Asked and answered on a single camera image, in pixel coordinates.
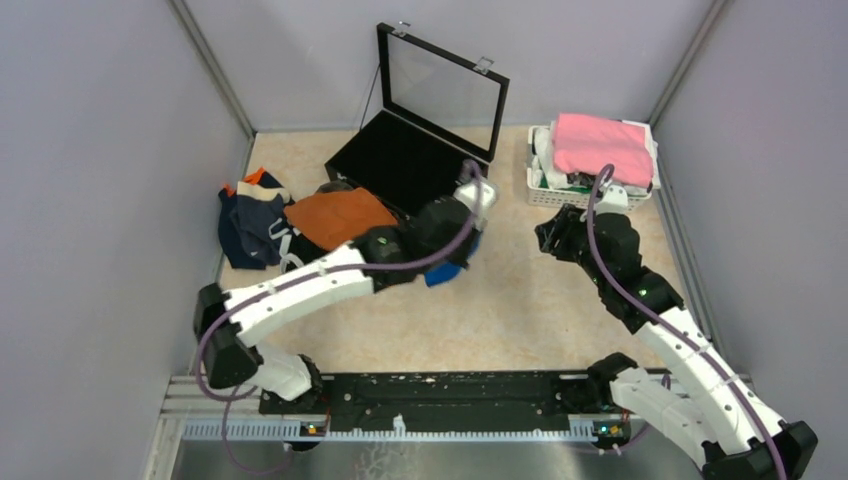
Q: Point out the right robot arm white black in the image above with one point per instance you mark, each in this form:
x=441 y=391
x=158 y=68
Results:
x=725 y=429

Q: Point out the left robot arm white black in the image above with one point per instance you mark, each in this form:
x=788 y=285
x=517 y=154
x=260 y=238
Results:
x=230 y=325

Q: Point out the white cloths in basket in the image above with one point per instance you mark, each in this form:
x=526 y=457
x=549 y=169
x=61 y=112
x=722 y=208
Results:
x=546 y=176

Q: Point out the royal blue underwear white trim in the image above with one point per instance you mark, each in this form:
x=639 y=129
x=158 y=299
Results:
x=433 y=279

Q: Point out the black underwear white trim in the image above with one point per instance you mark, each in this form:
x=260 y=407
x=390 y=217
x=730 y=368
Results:
x=290 y=248

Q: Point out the pink folded cloth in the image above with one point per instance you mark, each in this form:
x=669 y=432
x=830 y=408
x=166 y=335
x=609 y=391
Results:
x=585 y=144

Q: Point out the white plastic basket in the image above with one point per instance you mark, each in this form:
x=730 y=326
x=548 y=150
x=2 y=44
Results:
x=540 y=193

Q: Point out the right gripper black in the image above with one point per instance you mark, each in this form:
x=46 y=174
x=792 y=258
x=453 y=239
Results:
x=554 y=235

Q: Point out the olive grey underwear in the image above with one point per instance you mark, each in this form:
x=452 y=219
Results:
x=334 y=186

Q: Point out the dark blue underwear cream waistband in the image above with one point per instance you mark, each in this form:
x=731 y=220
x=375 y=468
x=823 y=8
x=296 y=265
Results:
x=283 y=197

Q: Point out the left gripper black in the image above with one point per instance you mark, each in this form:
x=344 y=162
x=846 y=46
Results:
x=461 y=260

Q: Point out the orange underwear cream waistband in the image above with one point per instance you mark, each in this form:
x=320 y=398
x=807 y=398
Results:
x=330 y=219

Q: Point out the navy underwear orange waistband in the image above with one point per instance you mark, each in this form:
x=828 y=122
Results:
x=232 y=238

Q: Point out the black display case glass lid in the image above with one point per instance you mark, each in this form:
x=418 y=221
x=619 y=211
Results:
x=437 y=111

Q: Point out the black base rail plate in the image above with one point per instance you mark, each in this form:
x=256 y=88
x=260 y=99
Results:
x=498 y=402

